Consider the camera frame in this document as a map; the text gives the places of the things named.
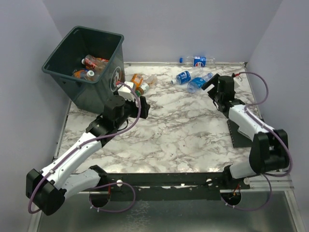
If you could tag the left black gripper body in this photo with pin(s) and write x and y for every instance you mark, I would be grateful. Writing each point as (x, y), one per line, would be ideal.
(132, 110)

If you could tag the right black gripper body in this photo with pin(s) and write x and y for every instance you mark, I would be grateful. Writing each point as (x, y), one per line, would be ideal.
(214, 94)

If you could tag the large orange bottle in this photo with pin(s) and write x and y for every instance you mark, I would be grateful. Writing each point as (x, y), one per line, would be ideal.
(89, 75)

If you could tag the clear bottle red print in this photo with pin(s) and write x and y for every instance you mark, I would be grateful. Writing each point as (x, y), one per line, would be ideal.
(96, 64)

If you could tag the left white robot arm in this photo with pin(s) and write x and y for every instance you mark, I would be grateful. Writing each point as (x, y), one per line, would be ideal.
(51, 186)

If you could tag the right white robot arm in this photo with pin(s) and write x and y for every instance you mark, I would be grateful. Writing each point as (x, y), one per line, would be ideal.
(269, 151)

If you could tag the dark green plastic bin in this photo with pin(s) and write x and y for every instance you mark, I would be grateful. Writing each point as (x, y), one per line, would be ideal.
(81, 41)

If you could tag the light blue label bottle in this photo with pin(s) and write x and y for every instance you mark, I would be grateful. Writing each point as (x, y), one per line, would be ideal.
(195, 84)

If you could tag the green cap tea bottle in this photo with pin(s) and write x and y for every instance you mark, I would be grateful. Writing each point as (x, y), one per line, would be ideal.
(143, 88)

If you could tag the clear bottle behind tea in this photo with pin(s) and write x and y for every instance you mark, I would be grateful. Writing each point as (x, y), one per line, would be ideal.
(151, 80)

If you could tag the blue label water bottle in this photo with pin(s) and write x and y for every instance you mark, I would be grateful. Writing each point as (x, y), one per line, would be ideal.
(186, 76)

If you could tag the orange juice bottle left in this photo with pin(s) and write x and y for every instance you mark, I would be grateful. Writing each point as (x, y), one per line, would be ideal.
(137, 79)

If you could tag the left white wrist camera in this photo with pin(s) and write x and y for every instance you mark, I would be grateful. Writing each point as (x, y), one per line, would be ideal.
(125, 92)

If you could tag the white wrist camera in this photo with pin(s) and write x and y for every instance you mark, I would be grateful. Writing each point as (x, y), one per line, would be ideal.
(237, 81)
(125, 92)

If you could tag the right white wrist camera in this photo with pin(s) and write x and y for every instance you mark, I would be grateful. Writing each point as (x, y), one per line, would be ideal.
(237, 81)

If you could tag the Pepsi bottle at back wall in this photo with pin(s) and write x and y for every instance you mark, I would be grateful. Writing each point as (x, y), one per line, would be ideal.
(197, 61)

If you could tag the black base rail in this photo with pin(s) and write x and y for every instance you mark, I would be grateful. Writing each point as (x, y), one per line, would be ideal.
(175, 186)

